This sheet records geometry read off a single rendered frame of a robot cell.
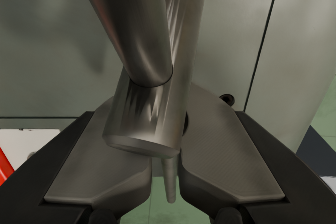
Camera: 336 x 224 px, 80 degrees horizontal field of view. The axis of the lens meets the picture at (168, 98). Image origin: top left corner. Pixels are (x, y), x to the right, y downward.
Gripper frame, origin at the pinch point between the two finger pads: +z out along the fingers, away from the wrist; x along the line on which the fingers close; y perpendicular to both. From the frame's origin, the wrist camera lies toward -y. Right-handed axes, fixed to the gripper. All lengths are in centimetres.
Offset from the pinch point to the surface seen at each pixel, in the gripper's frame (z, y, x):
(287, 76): 2.9, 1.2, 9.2
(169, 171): -0.9, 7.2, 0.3
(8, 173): 2.2, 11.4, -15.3
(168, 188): 0.9, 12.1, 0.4
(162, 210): 128, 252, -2
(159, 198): 128, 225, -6
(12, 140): 2.8, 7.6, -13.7
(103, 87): 2.9, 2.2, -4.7
